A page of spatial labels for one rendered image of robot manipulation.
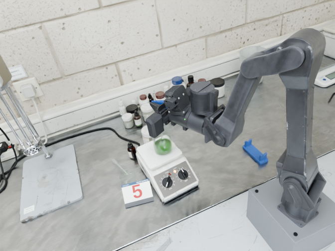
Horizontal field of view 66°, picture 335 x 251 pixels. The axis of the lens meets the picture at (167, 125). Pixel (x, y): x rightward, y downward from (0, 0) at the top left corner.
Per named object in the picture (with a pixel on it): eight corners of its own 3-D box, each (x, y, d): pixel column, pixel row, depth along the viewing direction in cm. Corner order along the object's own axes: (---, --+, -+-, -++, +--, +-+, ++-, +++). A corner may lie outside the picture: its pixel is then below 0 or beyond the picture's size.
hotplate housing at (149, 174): (200, 186, 83) (198, 169, 78) (163, 205, 79) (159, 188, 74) (167, 147, 99) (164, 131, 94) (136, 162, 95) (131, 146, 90)
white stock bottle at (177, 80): (182, 108, 118) (179, 83, 110) (169, 105, 122) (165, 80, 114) (190, 100, 122) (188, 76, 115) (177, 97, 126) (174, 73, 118)
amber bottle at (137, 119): (135, 123, 114) (131, 109, 109) (142, 122, 114) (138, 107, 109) (135, 128, 112) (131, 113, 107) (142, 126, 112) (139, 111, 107)
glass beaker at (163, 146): (157, 160, 83) (153, 140, 77) (151, 148, 87) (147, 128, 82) (178, 153, 84) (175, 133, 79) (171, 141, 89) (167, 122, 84)
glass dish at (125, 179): (138, 173, 91) (136, 169, 89) (133, 186, 87) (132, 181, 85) (123, 172, 92) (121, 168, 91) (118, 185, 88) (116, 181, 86)
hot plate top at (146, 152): (183, 155, 83) (183, 153, 83) (150, 171, 80) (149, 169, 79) (166, 135, 92) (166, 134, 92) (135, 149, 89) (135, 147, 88)
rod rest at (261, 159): (268, 161, 87) (269, 154, 85) (259, 165, 86) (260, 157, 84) (250, 144, 95) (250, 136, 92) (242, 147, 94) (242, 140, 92)
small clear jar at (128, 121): (126, 130, 111) (124, 120, 108) (122, 125, 114) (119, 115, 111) (136, 125, 113) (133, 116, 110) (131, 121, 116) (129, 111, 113)
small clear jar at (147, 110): (153, 113, 118) (151, 101, 115) (157, 119, 114) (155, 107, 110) (141, 117, 117) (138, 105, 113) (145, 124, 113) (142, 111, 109)
